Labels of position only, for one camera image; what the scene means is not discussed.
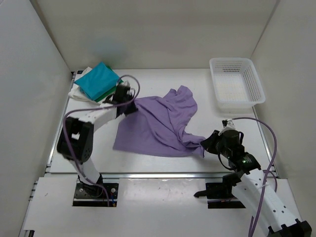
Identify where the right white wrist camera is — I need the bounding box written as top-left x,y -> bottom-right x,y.
220,119 -> 236,134

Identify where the white plastic basket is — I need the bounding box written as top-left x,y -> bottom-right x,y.
209,57 -> 266,111

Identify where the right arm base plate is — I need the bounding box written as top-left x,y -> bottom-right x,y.
194,173 -> 245,209

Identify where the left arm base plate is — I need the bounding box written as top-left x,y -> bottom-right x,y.
73,180 -> 119,207

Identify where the purple t shirt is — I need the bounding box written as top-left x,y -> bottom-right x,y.
113,85 -> 205,158

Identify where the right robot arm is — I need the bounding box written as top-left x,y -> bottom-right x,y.
201,130 -> 312,237

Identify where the white folded t shirt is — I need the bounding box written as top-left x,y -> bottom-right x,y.
68,67 -> 105,105

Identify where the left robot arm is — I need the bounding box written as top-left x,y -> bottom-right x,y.
57,82 -> 137,197

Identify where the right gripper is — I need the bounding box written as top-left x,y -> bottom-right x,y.
200,131 -> 231,158

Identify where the green folded t shirt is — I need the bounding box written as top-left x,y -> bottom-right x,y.
94,64 -> 123,103

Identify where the teal folded t shirt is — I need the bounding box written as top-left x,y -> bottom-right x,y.
75,62 -> 119,101

